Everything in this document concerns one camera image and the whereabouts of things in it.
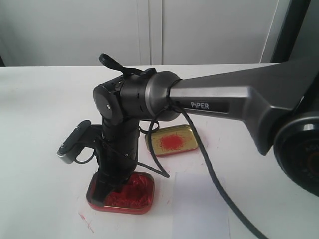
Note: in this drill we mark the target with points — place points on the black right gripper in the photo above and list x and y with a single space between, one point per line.
116 150

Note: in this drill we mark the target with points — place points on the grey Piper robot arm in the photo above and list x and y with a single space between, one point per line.
279 105

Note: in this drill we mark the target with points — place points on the red ink pad tin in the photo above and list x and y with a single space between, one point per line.
135 197

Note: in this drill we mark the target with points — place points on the gold tin lid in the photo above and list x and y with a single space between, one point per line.
173 140

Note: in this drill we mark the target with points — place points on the white paper sheet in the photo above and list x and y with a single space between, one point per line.
199 212

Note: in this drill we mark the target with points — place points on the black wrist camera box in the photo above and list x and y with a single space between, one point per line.
84 135

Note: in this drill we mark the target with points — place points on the dark monitor stand post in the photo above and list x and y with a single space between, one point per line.
290 29

